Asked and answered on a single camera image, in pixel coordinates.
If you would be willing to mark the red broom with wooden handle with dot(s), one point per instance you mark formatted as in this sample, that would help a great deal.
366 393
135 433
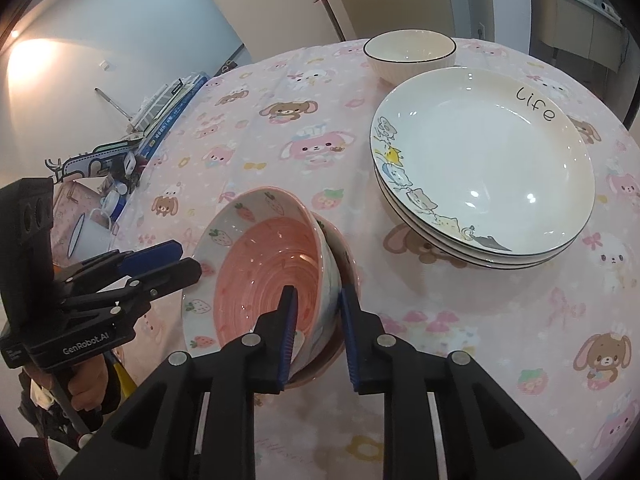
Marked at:
333 19

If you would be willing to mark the white plate in stack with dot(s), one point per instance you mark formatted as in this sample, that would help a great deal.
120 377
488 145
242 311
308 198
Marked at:
466 248
489 262

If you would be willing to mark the pink strawberry bowl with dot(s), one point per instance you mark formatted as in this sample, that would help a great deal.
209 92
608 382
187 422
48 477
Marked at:
334 347
260 242

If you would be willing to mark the white enamel mug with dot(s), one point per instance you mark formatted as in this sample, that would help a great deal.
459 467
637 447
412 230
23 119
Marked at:
91 235

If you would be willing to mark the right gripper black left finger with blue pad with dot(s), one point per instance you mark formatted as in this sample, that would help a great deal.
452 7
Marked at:
194 417

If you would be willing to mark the white bowl black rim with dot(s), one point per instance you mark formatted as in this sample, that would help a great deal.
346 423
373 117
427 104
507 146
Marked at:
401 54

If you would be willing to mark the bathroom vanity cabinet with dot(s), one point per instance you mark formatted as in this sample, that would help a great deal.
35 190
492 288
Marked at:
575 27

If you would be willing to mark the person's hand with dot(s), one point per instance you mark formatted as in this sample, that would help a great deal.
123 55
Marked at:
88 386

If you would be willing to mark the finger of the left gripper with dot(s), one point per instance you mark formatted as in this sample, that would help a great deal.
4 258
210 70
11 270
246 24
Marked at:
148 287
135 262

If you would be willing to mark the stack of books and boxes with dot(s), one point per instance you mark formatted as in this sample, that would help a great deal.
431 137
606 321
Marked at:
120 163

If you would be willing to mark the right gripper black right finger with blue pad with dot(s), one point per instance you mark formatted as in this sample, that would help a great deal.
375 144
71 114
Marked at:
444 416

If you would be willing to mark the white plate with life text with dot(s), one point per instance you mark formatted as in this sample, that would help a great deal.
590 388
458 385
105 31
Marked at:
485 160

